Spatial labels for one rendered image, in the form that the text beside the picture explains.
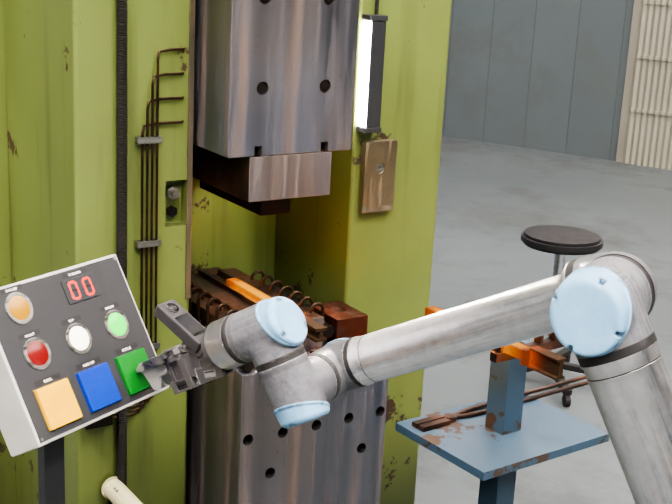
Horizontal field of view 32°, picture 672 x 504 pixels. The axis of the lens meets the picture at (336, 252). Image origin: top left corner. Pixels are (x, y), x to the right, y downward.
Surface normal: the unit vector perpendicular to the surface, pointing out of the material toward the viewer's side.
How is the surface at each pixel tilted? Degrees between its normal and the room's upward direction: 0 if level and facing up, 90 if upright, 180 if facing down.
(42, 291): 60
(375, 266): 90
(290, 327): 55
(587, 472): 0
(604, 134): 90
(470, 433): 0
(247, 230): 90
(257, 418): 90
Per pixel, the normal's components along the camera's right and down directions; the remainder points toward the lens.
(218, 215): 0.54, 0.25
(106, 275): 0.76, -0.33
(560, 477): 0.05, -0.96
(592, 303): -0.54, 0.08
